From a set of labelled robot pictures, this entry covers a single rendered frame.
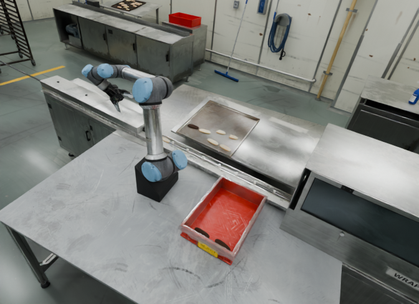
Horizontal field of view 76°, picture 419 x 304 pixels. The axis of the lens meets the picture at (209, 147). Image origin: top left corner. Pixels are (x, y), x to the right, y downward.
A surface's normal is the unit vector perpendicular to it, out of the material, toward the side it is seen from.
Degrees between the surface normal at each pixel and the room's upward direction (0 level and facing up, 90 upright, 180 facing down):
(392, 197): 0
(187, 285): 0
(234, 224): 0
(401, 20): 90
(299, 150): 10
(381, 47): 90
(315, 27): 90
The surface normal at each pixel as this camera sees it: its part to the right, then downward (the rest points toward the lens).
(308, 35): -0.53, 0.47
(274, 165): 0.00, -0.70
